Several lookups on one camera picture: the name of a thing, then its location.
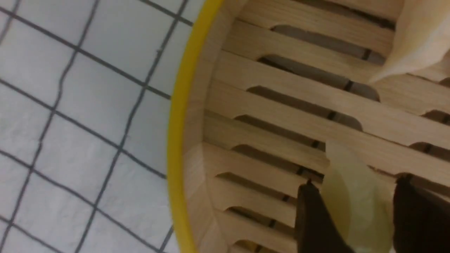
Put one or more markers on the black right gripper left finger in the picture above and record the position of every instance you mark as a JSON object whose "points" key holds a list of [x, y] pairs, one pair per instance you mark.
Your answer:
{"points": [[315, 231]]}

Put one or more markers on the greenish dumpling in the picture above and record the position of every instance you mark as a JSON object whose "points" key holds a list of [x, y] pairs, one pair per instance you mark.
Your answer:
{"points": [[359, 203]]}

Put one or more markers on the white checkered tablecloth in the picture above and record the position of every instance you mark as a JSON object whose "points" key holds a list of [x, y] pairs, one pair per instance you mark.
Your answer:
{"points": [[86, 91]]}

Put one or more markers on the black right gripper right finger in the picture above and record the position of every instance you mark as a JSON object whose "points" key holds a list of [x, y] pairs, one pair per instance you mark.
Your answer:
{"points": [[421, 219]]}

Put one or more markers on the bamboo steamer tray yellow rim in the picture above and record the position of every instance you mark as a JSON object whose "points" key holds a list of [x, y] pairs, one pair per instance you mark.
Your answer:
{"points": [[261, 86]]}

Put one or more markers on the white dumpling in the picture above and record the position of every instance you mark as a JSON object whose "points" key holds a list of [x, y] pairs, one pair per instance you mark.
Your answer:
{"points": [[421, 38]]}

